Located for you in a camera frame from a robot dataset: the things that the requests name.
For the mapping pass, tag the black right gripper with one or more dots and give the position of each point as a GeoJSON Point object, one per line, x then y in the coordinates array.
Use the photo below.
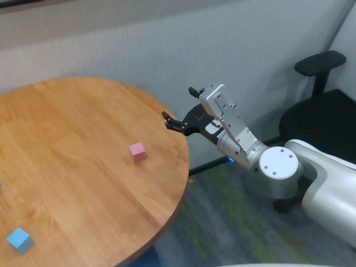
{"type": "Point", "coordinates": [197, 119]}

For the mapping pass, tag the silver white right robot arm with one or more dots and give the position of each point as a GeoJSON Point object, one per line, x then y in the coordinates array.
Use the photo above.
{"type": "Point", "coordinates": [281, 164]}

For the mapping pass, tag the black partition base bar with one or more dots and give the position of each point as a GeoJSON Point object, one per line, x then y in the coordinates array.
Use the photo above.
{"type": "Point", "coordinates": [205, 166]}

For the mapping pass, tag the black wall trim strip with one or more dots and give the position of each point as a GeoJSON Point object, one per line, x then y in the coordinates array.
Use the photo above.
{"type": "Point", "coordinates": [27, 2]}

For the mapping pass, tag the blue cube block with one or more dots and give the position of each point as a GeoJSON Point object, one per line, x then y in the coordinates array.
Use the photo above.
{"type": "Point", "coordinates": [19, 240]}

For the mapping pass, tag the black office chair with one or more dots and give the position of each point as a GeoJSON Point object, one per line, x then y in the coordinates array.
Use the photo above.
{"type": "Point", "coordinates": [320, 122]}

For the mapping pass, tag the pink cube block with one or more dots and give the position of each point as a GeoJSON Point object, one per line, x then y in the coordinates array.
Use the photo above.
{"type": "Point", "coordinates": [138, 153]}

